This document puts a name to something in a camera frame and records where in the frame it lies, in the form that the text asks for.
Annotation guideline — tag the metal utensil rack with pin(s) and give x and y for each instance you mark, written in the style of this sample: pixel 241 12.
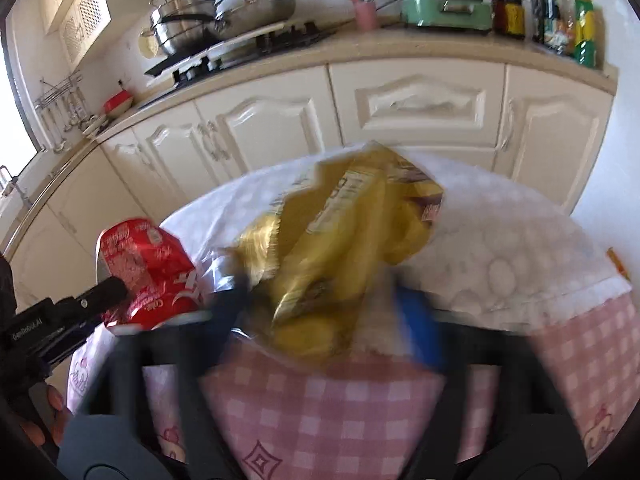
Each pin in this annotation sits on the metal utensil rack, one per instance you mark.
pixel 57 92

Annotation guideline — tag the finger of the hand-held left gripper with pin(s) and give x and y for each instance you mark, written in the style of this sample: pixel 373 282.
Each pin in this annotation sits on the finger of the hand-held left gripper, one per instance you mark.
pixel 95 295
pixel 70 345

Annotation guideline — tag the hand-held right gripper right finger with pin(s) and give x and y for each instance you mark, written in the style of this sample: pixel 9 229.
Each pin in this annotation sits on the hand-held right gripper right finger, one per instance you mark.
pixel 422 325

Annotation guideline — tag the pink utensil holder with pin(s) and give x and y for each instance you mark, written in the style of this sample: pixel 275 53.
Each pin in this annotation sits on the pink utensil holder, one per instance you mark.
pixel 365 16

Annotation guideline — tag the cream colander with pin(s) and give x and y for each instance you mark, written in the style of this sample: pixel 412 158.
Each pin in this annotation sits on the cream colander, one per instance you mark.
pixel 148 44

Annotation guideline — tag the steel steamer pot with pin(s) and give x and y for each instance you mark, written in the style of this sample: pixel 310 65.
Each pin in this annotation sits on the steel steamer pot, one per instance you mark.
pixel 185 25

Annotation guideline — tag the clear bottle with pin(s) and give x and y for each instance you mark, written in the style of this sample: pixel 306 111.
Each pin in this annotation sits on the clear bottle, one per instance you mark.
pixel 567 25

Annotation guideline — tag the orange yellow packet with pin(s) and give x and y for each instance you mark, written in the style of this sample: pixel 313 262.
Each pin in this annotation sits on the orange yellow packet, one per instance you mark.
pixel 618 262

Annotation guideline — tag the red snack bag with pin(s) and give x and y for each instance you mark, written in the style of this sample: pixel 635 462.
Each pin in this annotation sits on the red snack bag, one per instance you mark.
pixel 150 270

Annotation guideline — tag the red box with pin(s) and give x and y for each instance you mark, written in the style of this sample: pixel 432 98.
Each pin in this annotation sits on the red box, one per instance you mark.
pixel 118 101

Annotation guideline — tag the dark glass bottle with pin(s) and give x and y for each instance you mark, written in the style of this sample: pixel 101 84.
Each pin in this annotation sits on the dark glass bottle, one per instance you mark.
pixel 538 10

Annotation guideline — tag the person's left hand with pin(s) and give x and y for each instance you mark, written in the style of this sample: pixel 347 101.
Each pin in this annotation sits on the person's left hand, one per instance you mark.
pixel 60 410

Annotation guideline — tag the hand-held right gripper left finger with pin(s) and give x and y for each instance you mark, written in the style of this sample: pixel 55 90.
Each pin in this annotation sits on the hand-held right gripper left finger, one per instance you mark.
pixel 231 305

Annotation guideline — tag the steel wok with lid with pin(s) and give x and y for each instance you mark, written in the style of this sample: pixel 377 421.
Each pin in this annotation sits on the steel wok with lid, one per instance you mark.
pixel 260 7

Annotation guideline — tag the green yellow bottle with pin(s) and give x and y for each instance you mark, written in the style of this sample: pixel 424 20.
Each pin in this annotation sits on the green yellow bottle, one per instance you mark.
pixel 585 30

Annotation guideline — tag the large dark sauce bottle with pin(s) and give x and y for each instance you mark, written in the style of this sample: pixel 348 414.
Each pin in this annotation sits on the large dark sauce bottle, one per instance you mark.
pixel 509 15

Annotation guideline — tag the kitchen window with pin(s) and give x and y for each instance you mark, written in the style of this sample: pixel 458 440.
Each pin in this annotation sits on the kitchen window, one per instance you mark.
pixel 15 125

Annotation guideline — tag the cream lattice door cabinet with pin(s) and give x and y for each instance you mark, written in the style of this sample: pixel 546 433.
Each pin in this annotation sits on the cream lattice door cabinet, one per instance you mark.
pixel 87 20

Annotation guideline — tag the row of hanging utensils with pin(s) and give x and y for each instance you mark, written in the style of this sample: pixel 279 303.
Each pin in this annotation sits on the row of hanging utensils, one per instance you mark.
pixel 65 120

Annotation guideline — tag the steel faucet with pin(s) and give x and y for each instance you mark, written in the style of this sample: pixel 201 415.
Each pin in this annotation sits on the steel faucet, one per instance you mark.
pixel 10 185

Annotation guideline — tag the green electric cooker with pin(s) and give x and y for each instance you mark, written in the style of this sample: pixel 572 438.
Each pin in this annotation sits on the green electric cooker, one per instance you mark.
pixel 445 10

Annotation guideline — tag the pink checked tablecloth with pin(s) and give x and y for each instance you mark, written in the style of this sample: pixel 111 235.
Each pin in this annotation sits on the pink checked tablecloth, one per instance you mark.
pixel 325 410

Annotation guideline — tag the gold snack bag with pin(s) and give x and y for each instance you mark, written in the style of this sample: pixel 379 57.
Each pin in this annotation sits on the gold snack bag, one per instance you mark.
pixel 330 260

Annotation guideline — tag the beige countertop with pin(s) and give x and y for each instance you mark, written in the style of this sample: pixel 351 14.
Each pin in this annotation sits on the beige countertop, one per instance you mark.
pixel 430 45

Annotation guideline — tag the black gas stove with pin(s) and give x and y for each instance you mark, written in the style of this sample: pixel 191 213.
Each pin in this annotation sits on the black gas stove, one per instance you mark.
pixel 225 60

